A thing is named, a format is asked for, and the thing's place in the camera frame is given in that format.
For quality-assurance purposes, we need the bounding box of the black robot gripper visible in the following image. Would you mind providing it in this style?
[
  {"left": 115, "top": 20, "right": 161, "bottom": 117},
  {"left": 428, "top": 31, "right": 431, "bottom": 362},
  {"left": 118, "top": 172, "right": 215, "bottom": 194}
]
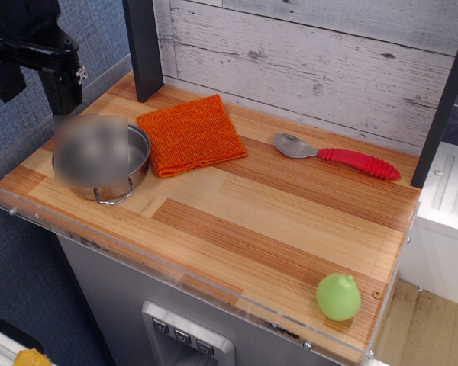
[{"left": 0, "top": 1, "right": 86, "bottom": 115}]

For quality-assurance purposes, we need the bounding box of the green toy lemon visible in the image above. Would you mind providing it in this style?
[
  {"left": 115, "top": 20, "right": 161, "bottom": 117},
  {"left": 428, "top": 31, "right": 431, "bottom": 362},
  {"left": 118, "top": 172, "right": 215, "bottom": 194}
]
[{"left": 316, "top": 274, "right": 361, "bottom": 321}]

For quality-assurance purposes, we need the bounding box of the orange red folded cloth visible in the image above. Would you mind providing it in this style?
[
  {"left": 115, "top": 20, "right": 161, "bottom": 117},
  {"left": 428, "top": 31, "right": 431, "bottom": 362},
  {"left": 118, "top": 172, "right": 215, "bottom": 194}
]
[{"left": 137, "top": 95, "right": 247, "bottom": 178}]

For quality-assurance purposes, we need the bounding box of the stainless steel pot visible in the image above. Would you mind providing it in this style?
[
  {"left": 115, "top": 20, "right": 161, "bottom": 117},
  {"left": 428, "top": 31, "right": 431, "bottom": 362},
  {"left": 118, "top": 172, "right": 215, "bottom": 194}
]
[{"left": 52, "top": 114, "right": 151, "bottom": 205}]

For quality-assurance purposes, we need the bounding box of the clear acrylic table guard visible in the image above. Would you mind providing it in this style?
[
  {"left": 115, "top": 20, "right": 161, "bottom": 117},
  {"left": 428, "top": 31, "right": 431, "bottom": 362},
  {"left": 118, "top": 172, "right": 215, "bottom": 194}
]
[{"left": 0, "top": 171, "right": 418, "bottom": 365}]

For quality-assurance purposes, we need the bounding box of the grey toy fridge cabinet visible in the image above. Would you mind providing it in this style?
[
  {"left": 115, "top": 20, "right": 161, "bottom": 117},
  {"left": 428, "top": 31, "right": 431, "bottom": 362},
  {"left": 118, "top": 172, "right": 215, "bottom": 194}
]
[{"left": 59, "top": 237, "right": 333, "bottom": 365}]

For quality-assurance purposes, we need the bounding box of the yellow object bottom left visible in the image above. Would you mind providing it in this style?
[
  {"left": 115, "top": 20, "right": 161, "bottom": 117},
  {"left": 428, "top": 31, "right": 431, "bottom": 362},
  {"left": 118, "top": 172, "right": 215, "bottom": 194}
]
[{"left": 12, "top": 348, "right": 53, "bottom": 366}]

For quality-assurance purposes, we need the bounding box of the white plastic side unit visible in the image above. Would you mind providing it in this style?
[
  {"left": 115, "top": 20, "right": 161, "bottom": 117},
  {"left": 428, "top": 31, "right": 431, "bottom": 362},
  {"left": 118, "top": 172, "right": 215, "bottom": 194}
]
[{"left": 399, "top": 143, "right": 458, "bottom": 303}]

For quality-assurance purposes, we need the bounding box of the dark left shelf post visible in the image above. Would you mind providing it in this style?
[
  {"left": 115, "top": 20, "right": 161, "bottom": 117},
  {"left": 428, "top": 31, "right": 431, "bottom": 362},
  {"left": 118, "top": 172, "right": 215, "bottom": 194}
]
[{"left": 123, "top": 0, "right": 164, "bottom": 102}]

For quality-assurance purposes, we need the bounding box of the dark shelf post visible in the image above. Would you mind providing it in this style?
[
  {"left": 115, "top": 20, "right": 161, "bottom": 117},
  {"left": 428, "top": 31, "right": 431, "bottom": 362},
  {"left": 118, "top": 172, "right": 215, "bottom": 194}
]
[
  {"left": 123, "top": 0, "right": 164, "bottom": 102},
  {"left": 410, "top": 50, "right": 458, "bottom": 188}
]

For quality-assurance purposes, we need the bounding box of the spoon with red handle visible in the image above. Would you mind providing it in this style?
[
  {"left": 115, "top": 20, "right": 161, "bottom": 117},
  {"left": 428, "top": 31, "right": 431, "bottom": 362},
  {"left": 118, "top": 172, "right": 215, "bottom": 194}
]
[{"left": 273, "top": 133, "right": 401, "bottom": 180}]

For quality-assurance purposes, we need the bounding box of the dark right shelf post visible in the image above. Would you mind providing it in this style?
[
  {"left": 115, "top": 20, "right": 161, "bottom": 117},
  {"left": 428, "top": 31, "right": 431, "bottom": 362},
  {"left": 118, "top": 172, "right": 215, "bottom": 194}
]
[{"left": 410, "top": 50, "right": 458, "bottom": 188}]

